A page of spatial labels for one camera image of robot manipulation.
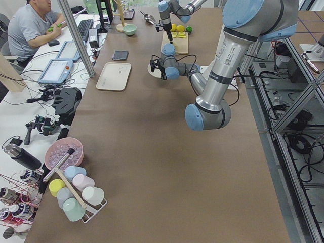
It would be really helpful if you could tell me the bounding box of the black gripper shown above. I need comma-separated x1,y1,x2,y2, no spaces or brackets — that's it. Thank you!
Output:
154,20,173,44
150,55,167,80

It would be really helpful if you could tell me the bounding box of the round white plate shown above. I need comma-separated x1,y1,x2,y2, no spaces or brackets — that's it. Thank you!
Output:
147,64,163,79

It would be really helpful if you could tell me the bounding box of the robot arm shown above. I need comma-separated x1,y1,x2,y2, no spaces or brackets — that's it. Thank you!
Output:
150,0,299,131
155,0,205,44

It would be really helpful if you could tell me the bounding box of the cream rabbit tray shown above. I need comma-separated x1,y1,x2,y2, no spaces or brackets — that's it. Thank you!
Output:
96,62,132,91

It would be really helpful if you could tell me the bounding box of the whole yellow lemon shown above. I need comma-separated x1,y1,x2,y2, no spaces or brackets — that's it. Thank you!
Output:
171,24,177,32
176,25,186,32

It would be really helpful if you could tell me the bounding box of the metal scoop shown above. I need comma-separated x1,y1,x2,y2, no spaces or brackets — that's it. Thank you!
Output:
139,10,156,25

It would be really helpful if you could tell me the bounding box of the green lime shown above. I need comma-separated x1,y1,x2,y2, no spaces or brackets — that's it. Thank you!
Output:
186,26,193,34

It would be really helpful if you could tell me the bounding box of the wooden cutting board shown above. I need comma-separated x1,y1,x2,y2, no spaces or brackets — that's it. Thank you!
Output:
161,32,189,54

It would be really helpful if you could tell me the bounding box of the folded grey cloth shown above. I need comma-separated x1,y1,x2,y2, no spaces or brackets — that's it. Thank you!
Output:
112,50,129,61

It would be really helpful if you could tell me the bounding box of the mint green bowl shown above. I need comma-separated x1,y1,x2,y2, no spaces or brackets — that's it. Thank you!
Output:
123,24,137,36

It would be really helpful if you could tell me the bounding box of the wooden mug tree stand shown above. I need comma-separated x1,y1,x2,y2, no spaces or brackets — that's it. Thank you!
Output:
114,0,128,33

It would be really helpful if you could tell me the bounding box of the black keyboard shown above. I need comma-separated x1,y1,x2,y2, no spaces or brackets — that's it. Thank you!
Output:
78,19,94,42

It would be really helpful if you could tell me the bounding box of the blue teach pendant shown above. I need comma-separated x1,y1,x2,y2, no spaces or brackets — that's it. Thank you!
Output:
38,59,73,84
56,41,80,62

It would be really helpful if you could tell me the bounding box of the black plastic cover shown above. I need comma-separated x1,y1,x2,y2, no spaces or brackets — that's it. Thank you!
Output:
52,88,82,126

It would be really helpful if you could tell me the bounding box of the computer mouse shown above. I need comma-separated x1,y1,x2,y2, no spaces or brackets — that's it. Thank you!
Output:
48,39,60,47

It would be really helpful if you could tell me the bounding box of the metal rod black tip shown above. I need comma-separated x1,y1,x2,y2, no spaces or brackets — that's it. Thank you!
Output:
43,148,75,183

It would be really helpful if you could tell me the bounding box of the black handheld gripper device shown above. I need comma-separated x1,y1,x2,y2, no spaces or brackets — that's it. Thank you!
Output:
24,116,61,145

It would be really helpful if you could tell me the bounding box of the pink bowl with ice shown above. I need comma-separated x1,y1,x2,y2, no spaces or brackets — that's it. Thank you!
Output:
45,137,84,170

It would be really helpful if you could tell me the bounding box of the seated person grey shirt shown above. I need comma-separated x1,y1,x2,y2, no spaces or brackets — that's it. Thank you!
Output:
8,0,65,65

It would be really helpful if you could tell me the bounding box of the blue cup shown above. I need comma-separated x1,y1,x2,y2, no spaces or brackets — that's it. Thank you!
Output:
64,166,87,182

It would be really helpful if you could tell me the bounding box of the pink cup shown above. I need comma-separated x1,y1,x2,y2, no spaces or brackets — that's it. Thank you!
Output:
72,174,95,192

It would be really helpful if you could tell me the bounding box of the white cup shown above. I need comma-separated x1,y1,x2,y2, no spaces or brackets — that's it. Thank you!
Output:
82,186,104,206

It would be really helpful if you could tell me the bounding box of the yellow cup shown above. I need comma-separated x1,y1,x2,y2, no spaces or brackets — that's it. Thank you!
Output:
49,179,66,197

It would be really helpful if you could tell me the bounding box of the grey cup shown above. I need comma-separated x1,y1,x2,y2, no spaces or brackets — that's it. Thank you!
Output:
57,187,74,209

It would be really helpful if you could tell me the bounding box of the black thermos bottle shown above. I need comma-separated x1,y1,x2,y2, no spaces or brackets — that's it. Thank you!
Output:
4,143,42,170

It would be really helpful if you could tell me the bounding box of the mint cup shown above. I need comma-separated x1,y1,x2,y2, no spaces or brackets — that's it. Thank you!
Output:
62,198,86,222

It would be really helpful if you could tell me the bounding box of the aluminium frame post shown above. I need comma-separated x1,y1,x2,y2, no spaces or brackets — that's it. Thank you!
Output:
58,0,95,78

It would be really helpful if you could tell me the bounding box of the white wire cup rack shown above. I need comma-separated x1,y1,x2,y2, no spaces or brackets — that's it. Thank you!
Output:
56,170,107,223

